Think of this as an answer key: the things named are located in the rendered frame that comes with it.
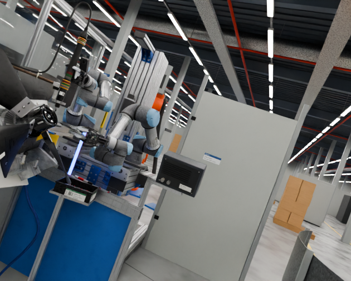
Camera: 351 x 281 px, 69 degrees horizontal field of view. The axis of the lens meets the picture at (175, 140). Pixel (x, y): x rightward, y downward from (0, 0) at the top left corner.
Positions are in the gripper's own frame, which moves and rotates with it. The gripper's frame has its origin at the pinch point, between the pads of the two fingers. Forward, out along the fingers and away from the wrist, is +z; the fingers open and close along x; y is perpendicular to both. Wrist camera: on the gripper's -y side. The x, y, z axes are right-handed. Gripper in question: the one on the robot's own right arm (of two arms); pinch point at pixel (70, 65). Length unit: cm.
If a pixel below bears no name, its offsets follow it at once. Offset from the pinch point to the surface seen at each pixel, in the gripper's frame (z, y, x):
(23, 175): 4, 62, 1
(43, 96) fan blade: 0.5, 20.1, 7.4
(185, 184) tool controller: -20, 40, -80
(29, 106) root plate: 13.0, 27.1, 4.8
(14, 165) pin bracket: 13, 56, 1
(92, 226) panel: -32, 89, -34
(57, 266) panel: -35, 122, -21
